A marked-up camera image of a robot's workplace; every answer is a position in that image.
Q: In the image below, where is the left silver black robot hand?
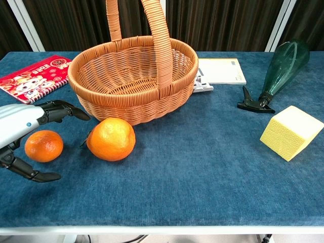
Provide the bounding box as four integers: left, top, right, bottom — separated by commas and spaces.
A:
0, 100, 91, 183

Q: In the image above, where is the small orange mandarin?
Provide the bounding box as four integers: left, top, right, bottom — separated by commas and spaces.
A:
24, 130, 64, 163

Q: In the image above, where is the large bumpy orange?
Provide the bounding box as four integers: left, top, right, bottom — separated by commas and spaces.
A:
86, 117, 136, 162

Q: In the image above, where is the red spiral notebook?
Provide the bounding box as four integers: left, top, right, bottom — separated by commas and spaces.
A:
0, 55, 73, 105

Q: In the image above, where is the dark brown curtain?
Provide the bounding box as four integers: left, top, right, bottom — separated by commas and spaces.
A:
0, 0, 324, 53

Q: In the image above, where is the blue velvet tablecloth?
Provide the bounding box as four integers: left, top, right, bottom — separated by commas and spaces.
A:
0, 51, 324, 228

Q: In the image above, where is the white plastic clip device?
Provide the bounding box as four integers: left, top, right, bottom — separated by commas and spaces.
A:
193, 67, 215, 94

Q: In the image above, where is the white book with yellow edge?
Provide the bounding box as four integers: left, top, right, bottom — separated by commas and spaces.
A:
197, 58, 247, 86

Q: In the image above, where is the green spray bottle black trigger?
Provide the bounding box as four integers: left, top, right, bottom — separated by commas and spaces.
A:
237, 39, 311, 114

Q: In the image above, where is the yellow foam cube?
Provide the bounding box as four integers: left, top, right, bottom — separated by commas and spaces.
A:
259, 105, 324, 162

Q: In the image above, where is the brown wicker basket with handle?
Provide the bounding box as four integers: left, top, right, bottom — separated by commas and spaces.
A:
67, 0, 199, 127

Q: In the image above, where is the thick black cable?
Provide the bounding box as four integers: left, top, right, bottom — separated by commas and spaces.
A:
126, 234, 149, 243

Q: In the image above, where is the white table edge frame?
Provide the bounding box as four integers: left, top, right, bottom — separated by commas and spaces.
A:
0, 226, 324, 235

